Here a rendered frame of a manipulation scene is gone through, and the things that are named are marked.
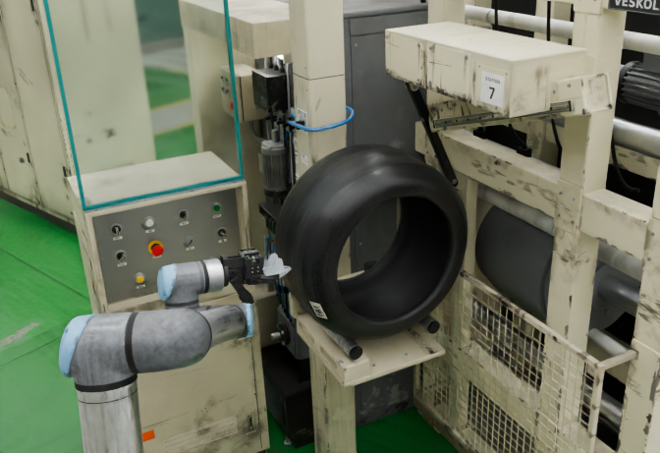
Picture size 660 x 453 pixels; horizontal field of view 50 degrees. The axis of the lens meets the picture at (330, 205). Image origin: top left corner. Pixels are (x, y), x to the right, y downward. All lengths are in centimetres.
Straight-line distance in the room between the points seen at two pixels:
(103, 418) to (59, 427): 218
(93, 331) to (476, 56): 115
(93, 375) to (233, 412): 157
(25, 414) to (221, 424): 115
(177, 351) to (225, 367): 143
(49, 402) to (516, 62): 279
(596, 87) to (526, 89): 17
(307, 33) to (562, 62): 75
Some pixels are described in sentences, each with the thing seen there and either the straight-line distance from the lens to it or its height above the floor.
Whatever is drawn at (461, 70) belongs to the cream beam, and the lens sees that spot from 198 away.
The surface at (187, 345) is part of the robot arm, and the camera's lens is 140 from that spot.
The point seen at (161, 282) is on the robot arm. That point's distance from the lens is 195.
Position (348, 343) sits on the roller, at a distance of 220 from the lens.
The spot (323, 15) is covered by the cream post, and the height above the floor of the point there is 184.
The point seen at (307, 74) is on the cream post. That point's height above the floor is 167.
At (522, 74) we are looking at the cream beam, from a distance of 184.
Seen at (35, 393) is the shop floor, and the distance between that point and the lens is 389.
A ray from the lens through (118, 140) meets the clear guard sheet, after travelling 238.
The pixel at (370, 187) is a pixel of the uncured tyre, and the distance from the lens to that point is 198.
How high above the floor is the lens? 215
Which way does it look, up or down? 23 degrees down
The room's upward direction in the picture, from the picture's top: 2 degrees counter-clockwise
